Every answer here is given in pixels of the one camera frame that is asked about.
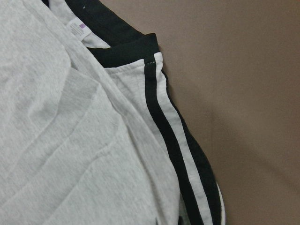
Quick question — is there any grey cartoon print t-shirt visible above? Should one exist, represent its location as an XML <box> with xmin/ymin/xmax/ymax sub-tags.
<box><xmin>0</xmin><ymin>0</ymin><xmax>225</xmax><ymax>225</ymax></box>

